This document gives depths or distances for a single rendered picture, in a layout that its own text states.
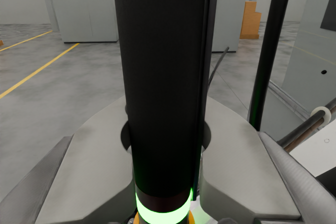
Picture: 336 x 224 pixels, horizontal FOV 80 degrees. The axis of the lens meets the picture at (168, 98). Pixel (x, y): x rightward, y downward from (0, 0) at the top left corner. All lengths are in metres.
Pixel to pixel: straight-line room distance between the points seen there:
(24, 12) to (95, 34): 7.10
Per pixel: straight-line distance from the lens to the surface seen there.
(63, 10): 7.62
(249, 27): 8.33
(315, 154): 0.54
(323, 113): 0.38
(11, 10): 14.33
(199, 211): 0.20
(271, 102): 1.46
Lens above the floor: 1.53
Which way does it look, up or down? 28 degrees down
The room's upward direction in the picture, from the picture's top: straight up
